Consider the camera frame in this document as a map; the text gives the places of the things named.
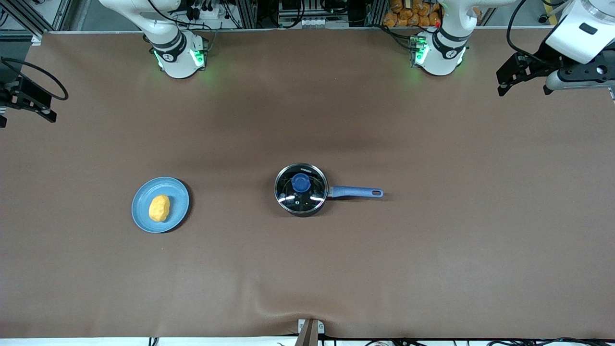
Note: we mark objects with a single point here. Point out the white power strip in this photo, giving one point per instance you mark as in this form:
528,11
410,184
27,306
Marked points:
204,13

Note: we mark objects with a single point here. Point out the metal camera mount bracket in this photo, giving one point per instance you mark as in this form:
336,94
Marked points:
310,332

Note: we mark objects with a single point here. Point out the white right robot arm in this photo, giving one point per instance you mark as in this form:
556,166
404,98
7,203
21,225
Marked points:
178,65

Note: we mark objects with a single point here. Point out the yellow potato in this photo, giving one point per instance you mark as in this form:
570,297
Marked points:
159,208

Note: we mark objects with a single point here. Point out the brown table cover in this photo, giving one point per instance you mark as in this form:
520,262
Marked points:
307,120

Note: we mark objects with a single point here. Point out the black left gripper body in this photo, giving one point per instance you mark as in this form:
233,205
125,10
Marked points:
542,61

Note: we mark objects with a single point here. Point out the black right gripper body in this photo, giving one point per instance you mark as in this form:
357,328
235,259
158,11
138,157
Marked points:
10,97

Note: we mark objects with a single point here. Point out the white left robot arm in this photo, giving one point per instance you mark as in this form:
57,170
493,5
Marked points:
439,62

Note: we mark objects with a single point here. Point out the blue round plate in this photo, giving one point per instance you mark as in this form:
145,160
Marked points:
177,194

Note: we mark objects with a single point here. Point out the aluminium frame rail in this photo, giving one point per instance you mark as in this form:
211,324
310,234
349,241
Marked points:
29,17

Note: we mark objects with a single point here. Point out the bag of orange items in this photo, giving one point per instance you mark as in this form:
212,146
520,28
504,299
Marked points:
413,13

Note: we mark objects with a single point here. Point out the glass lid with blue knob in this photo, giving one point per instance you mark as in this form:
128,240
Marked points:
301,182

